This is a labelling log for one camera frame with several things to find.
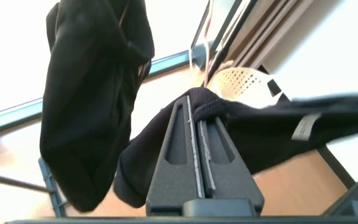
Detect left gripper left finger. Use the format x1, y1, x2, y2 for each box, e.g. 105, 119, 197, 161
145, 95, 204, 217

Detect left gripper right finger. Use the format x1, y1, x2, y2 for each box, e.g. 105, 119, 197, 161
197, 117, 265, 217

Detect window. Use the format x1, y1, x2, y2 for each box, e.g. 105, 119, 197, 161
0, 0, 257, 139

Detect pink clothes hanger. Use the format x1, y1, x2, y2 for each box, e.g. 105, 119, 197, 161
188, 0, 251, 88

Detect white laundry basket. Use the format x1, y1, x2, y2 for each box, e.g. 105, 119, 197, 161
206, 67, 284, 110

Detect black garment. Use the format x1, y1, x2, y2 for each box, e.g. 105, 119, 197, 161
39, 0, 155, 213
113, 86, 358, 209

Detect brown curtain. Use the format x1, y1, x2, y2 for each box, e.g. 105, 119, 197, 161
225, 0, 315, 70

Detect black clothes rack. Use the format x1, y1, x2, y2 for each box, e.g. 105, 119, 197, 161
0, 157, 68, 218

